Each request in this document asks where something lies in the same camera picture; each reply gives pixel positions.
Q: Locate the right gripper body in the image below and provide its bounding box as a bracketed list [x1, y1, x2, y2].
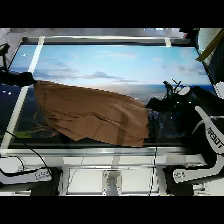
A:
[145, 97, 172, 114]

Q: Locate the brown garment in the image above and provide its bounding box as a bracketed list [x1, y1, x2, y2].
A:
[33, 79, 150, 148]

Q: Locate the black cable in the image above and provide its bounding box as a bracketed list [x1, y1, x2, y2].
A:
[0, 127, 54, 183]
[149, 111, 160, 197]

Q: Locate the silver frame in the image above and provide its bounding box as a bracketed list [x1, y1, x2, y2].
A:
[0, 145, 224, 197]

